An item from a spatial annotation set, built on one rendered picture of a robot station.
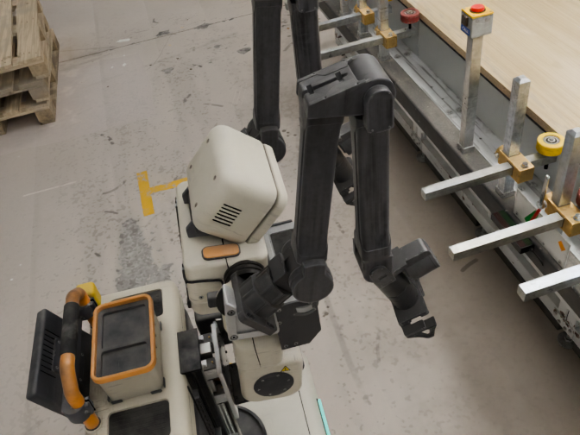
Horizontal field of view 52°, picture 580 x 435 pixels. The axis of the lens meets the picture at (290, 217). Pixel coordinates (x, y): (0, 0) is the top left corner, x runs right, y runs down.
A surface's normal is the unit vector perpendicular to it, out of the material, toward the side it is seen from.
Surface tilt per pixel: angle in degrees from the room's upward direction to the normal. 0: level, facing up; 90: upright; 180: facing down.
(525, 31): 0
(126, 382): 92
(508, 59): 0
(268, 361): 90
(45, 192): 0
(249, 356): 90
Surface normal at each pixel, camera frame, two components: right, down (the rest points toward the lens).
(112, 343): -0.13, -0.72
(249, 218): 0.21, 0.65
